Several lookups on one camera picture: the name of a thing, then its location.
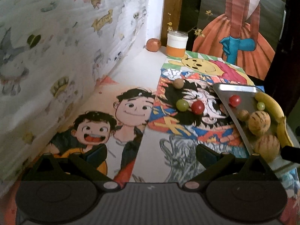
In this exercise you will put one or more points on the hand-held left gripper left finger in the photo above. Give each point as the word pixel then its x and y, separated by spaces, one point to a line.
pixel 98 154

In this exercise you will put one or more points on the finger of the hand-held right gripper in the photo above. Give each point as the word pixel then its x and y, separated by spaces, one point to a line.
pixel 291 154

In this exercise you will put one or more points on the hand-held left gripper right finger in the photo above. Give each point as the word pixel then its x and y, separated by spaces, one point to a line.
pixel 203 152

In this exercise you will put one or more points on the short yellow banana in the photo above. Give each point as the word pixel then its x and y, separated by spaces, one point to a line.
pixel 284 133

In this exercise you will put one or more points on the pale striped pepino melon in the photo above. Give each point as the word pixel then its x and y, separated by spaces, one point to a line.
pixel 267 147

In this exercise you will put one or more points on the dark striped pepino melon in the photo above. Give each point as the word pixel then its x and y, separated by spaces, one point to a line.
pixel 259 123

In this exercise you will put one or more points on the long yellow banana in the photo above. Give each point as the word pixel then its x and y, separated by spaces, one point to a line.
pixel 271 105

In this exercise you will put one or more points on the green grape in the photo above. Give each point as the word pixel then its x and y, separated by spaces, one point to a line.
pixel 260 106
pixel 182 105

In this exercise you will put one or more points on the red cherry tomato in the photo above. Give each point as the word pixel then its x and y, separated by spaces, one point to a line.
pixel 197 107
pixel 234 100

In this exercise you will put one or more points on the metal tray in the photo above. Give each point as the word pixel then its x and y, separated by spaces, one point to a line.
pixel 225 93

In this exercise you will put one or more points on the colourful comic drawing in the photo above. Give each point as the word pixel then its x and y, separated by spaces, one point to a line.
pixel 168 117

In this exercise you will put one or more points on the grey sketch drawing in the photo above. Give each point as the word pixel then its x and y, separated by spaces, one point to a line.
pixel 150 157

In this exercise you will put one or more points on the cartoon boys drawing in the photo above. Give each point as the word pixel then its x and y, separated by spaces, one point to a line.
pixel 131 107

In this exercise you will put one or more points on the bear cartoon drawing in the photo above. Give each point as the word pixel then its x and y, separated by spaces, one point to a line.
pixel 199 64

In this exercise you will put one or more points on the printed white cloth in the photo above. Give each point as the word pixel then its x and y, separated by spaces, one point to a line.
pixel 58 51

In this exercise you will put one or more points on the white and orange jar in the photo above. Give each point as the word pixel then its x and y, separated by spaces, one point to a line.
pixel 177 44

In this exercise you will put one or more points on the wall poster with orange dress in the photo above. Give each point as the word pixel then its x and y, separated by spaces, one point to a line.
pixel 241 58

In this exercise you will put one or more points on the brown wooden post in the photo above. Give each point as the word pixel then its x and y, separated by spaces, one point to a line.
pixel 172 9

